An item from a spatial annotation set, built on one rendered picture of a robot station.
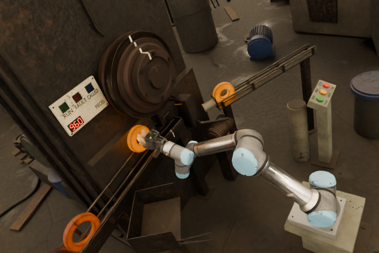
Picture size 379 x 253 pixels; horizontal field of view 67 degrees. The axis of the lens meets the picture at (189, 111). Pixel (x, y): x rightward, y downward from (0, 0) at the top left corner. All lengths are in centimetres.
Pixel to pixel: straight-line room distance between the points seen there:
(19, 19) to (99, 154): 74
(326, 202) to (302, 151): 87
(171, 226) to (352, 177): 133
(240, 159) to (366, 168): 126
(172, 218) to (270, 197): 90
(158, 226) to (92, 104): 69
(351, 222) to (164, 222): 92
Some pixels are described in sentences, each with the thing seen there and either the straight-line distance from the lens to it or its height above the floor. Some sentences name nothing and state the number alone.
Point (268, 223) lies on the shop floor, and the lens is 207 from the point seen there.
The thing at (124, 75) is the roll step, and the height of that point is 121.
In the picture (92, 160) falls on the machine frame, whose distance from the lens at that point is 160.
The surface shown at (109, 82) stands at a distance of 145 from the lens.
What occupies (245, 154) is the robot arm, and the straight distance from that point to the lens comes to 125.
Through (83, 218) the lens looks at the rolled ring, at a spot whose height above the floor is 75.
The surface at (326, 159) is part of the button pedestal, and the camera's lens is 233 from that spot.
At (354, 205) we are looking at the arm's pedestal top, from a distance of 178.
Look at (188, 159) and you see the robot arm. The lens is 143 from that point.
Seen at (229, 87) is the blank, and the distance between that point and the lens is 194.
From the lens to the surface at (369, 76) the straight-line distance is 245.
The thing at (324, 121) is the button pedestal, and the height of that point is 41.
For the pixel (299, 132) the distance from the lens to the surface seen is 214.
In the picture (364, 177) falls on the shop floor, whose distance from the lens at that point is 229.
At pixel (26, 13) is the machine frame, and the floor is 161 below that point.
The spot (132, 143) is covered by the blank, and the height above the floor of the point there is 85.
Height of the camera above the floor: 176
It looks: 34 degrees down
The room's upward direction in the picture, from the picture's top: 21 degrees counter-clockwise
